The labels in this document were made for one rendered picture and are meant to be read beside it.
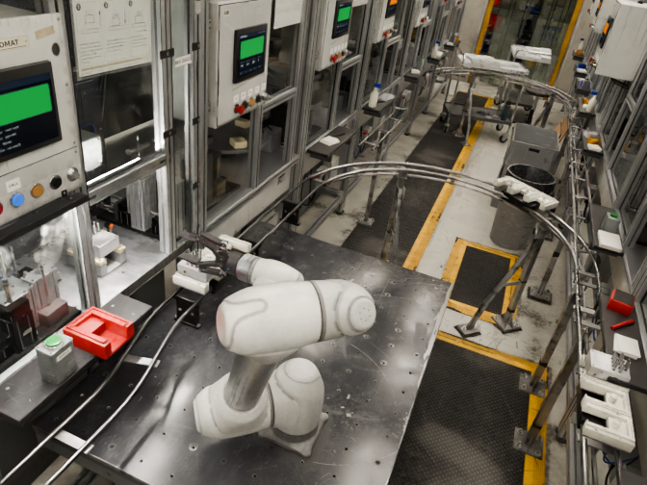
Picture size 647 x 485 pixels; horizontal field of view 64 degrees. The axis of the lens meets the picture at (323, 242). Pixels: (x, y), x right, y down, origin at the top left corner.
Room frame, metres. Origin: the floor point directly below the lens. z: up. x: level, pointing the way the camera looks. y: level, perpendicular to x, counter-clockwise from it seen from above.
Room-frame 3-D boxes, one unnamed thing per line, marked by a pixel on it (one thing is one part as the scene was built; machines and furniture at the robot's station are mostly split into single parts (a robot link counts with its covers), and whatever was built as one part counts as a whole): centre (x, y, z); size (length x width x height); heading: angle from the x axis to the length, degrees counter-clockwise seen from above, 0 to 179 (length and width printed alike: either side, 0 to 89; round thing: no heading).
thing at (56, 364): (1.01, 0.70, 0.97); 0.08 x 0.08 x 0.12; 72
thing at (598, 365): (1.39, -1.04, 0.92); 0.13 x 0.10 x 0.09; 72
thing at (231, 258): (1.38, 0.29, 1.12); 0.09 x 0.07 x 0.08; 72
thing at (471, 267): (3.22, -1.20, 0.01); 1.00 x 0.55 x 0.01; 162
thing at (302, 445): (1.15, 0.00, 0.71); 0.22 x 0.18 x 0.06; 162
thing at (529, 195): (2.90, -1.15, 0.84); 0.37 x 0.14 x 0.10; 40
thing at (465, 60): (6.64, -1.70, 0.48); 0.88 x 0.56 x 0.96; 90
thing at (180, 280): (1.72, 0.43, 0.84); 0.36 x 0.14 x 0.10; 162
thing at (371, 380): (1.55, 0.07, 0.66); 1.50 x 1.06 x 0.04; 162
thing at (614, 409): (1.28, -1.01, 0.84); 0.37 x 0.14 x 0.10; 162
